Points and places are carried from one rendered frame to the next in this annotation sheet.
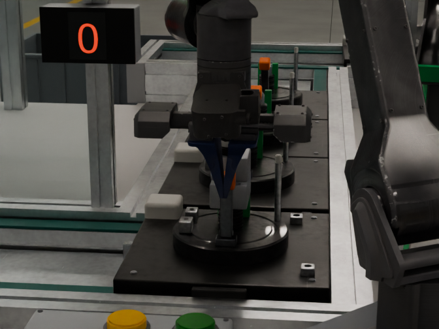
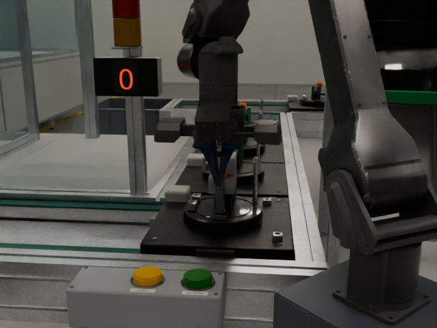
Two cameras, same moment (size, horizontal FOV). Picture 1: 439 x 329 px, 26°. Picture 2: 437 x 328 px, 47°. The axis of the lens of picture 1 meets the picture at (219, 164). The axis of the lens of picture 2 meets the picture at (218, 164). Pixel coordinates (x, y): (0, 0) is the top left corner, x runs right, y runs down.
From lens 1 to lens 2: 0.26 m
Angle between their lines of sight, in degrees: 2
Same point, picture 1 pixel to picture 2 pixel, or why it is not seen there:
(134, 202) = (158, 191)
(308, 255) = (277, 226)
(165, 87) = not seen: hidden behind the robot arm
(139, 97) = not seen: hidden behind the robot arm
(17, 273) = (77, 239)
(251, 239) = (237, 215)
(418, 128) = (382, 120)
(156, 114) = (170, 125)
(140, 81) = not seen: hidden behind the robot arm
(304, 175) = (270, 174)
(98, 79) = (134, 109)
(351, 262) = (305, 230)
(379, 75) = (350, 75)
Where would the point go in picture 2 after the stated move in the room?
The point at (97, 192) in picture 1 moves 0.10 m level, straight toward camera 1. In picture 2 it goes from (133, 184) to (132, 201)
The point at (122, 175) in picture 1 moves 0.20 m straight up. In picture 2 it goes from (154, 176) to (152, 109)
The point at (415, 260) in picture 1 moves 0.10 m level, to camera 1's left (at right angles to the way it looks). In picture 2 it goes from (386, 232) to (261, 232)
